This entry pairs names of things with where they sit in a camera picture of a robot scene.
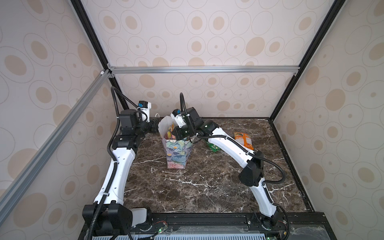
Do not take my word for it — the silver aluminium rail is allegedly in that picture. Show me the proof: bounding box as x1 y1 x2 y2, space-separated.
110 65 300 74
1 69 112 225

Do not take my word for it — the black corner frame post right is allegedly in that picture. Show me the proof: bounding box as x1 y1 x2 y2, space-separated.
269 0 347 123

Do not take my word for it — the orange snack bag at back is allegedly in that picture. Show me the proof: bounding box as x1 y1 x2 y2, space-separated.
234 132 254 150

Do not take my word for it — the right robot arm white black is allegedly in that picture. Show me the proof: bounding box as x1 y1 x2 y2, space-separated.
171 108 277 219

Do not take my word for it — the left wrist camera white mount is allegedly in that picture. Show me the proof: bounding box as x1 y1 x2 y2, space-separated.
138 101 152 123

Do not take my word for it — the black corner frame post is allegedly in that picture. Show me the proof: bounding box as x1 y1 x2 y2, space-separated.
70 0 121 91
269 0 347 123

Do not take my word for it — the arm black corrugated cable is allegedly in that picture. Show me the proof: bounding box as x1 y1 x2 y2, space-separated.
86 85 149 240
179 92 291 240

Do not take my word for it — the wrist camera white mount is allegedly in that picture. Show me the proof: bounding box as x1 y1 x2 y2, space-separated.
171 109 187 128
138 101 152 123

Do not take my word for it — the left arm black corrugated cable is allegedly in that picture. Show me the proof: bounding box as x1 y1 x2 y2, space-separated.
86 85 149 240

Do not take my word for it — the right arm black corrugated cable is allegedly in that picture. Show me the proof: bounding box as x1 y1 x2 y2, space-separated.
179 92 291 240

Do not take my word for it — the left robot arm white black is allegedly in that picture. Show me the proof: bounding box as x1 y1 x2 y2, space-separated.
82 106 158 240

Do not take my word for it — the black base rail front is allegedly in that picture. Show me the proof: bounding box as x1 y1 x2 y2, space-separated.
92 212 336 240

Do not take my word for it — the green spring tea snack bag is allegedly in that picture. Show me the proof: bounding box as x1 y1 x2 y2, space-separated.
207 142 221 153

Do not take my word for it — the silver aluminium rail back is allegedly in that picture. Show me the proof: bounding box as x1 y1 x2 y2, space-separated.
110 65 300 74

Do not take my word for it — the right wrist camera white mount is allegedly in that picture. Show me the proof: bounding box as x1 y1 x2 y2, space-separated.
171 109 187 128

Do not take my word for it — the floral paper bag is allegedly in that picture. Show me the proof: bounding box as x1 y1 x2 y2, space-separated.
159 116 193 169

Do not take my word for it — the black corner frame post left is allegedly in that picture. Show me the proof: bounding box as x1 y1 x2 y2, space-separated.
70 0 121 91

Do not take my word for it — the silver aluminium rail left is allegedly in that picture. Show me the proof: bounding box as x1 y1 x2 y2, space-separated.
1 69 112 225

